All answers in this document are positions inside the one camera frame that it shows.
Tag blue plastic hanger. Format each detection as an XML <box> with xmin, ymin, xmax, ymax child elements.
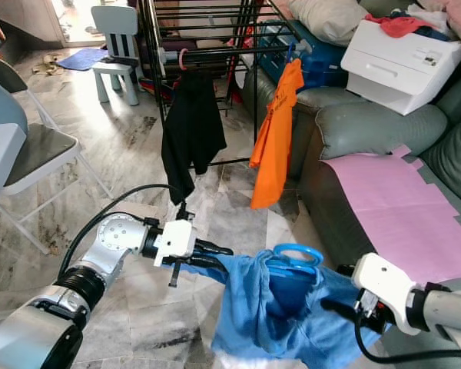
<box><xmin>265</xmin><ymin>243</ymin><xmax>324</xmax><ymax>278</ymax></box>

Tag bright blue garment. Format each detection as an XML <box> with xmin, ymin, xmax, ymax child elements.
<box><xmin>169</xmin><ymin>250</ymin><xmax>408</xmax><ymax>369</ymax></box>

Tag orange t-shirt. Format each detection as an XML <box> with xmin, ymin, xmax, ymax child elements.
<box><xmin>250</xmin><ymin>58</ymin><xmax>305</xmax><ymax>210</ymax></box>

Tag black garment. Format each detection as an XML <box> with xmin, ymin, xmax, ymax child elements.
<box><xmin>160</xmin><ymin>71</ymin><xmax>228</xmax><ymax>206</ymax></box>

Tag pink mat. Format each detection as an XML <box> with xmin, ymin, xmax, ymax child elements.
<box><xmin>319</xmin><ymin>145</ymin><xmax>461</xmax><ymax>285</ymax></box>

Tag grey green leather sofa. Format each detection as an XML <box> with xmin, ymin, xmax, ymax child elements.
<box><xmin>234</xmin><ymin>65</ymin><xmax>461</xmax><ymax>369</ymax></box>

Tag white folding table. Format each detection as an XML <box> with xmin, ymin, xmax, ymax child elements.
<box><xmin>0</xmin><ymin>123</ymin><xmax>29</xmax><ymax>218</ymax></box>

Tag white grey folding chair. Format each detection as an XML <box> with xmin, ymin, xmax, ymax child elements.
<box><xmin>0</xmin><ymin>54</ymin><xmax>114</xmax><ymax>256</ymax></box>

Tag blue grey chair cover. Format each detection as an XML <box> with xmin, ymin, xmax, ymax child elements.
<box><xmin>0</xmin><ymin>54</ymin><xmax>30</xmax><ymax>155</ymax></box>

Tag black metal drying rack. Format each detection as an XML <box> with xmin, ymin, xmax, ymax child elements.
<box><xmin>141</xmin><ymin>0</ymin><xmax>312</xmax><ymax>166</ymax></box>

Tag blue plastic storage box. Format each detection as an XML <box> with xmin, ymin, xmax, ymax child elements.
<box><xmin>257</xmin><ymin>27</ymin><xmax>350</xmax><ymax>89</ymax></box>

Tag white drawer box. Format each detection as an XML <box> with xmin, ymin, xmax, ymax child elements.
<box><xmin>340</xmin><ymin>19</ymin><xmax>461</xmax><ymax>116</ymax></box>

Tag blue floor mat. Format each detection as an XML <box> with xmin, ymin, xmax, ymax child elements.
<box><xmin>56</xmin><ymin>48</ymin><xmax>110</xmax><ymax>71</ymax></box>

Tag pale plastic child chair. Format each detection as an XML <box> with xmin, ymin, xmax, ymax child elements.
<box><xmin>91</xmin><ymin>6</ymin><xmax>143</xmax><ymax>107</ymax></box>

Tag yellow slippers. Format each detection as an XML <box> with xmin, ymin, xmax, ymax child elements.
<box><xmin>32</xmin><ymin>55</ymin><xmax>64</xmax><ymax>76</ymax></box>

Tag red cloth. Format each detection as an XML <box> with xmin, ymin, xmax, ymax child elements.
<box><xmin>365</xmin><ymin>14</ymin><xmax>434</xmax><ymax>39</ymax></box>

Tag beige pillow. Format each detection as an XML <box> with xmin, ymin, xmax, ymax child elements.
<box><xmin>287</xmin><ymin>0</ymin><xmax>370</xmax><ymax>47</ymax></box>

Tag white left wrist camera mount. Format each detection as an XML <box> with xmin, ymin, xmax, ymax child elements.
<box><xmin>154</xmin><ymin>219</ymin><xmax>198</xmax><ymax>268</ymax></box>

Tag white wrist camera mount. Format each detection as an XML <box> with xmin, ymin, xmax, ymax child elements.
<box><xmin>154</xmin><ymin>219</ymin><xmax>198</xmax><ymax>268</ymax></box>
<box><xmin>351</xmin><ymin>252</ymin><xmax>421</xmax><ymax>336</ymax></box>

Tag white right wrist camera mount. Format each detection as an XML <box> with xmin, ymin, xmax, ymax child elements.
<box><xmin>351</xmin><ymin>252</ymin><xmax>421</xmax><ymax>336</ymax></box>

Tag long black left arm cable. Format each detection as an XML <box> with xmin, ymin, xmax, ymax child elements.
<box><xmin>58</xmin><ymin>183</ymin><xmax>189</xmax><ymax>285</ymax></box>

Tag short black left arm cable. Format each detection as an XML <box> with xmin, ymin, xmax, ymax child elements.
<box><xmin>65</xmin><ymin>211</ymin><xmax>131</xmax><ymax>274</ymax></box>

